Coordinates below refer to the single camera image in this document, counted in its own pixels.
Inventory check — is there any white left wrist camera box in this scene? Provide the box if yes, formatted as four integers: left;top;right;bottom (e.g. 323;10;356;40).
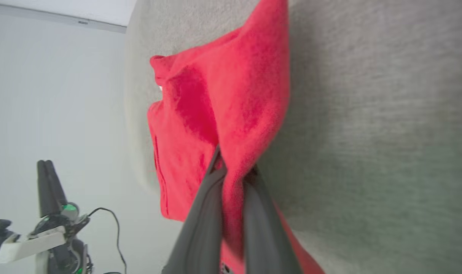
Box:
0;219;67;266

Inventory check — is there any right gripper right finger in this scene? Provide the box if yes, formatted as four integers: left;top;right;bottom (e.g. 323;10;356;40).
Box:
243;165;304;274

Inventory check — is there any thin black cable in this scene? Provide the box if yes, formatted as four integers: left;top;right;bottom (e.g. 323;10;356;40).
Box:
87;207;127;274

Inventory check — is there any red and white garment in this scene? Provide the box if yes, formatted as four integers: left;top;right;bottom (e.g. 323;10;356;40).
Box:
147;0;327;274

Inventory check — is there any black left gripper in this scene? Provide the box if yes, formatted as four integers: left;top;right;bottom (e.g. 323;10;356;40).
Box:
33;160;91;274

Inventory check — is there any grey fabric sofa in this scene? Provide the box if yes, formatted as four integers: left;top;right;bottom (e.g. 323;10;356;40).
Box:
124;0;462;274

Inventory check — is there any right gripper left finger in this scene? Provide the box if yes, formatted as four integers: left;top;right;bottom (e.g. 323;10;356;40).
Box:
161;144;228;274

